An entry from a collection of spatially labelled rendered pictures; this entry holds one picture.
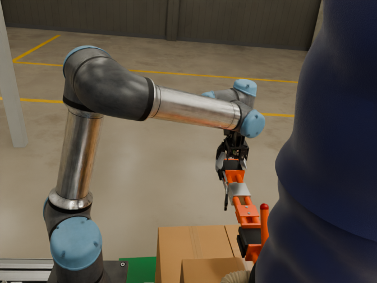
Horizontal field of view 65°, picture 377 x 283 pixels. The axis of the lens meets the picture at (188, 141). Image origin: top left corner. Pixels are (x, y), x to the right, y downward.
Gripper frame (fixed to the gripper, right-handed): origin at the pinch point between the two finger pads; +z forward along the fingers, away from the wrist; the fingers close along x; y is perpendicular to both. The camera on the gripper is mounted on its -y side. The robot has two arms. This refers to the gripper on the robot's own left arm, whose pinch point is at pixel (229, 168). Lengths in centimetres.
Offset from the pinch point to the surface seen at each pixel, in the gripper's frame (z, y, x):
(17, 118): 85, -210, -171
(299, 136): -48, 60, -11
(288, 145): -44, 56, -10
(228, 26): 84, -885, 206
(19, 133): 104, -210, -172
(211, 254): 66, -14, 3
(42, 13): 84, -911, -356
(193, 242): 66, -22, -6
